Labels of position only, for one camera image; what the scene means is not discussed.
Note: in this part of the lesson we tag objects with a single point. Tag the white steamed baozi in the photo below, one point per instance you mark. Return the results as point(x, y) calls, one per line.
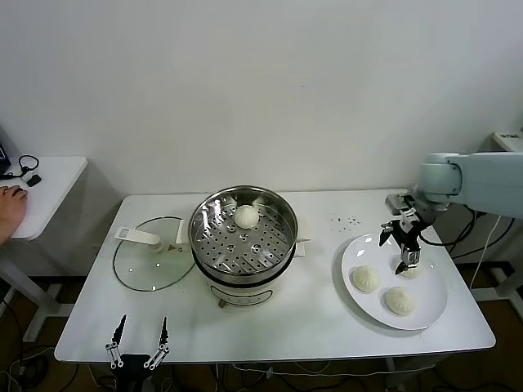
point(399, 301)
point(246, 217)
point(413, 273)
point(365, 279)

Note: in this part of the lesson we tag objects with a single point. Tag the bare person hand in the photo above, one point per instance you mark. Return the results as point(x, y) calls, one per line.
point(10, 208)

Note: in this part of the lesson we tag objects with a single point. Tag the small black device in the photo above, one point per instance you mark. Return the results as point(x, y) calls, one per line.
point(34, 180)

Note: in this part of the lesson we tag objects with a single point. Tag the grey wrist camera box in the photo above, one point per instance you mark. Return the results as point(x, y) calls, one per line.
point(395, 203)

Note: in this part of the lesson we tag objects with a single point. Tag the white side table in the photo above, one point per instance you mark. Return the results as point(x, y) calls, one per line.
point(53, 192)

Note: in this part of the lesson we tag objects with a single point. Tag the white desk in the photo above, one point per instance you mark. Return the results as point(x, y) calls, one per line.
point(508, 143)

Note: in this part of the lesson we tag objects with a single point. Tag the stainless steel steamer basket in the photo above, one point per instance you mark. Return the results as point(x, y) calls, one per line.
point(274, 255)

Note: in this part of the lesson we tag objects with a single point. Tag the white round plate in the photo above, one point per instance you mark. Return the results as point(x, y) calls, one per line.
point(367, 304)

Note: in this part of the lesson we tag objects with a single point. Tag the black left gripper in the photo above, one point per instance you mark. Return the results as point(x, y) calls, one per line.
point(131, 363)

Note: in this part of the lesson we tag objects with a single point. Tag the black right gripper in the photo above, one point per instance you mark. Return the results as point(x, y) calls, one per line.
point(410, 232)

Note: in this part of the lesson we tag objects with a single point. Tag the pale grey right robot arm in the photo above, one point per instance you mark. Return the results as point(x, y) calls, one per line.
point(486, 183)

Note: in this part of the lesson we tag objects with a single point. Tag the dark laptop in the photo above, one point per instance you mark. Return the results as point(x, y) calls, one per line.
point(3, 157)

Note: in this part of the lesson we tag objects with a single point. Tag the white electric cooking pot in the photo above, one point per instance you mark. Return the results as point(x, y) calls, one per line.
point(241, 292)

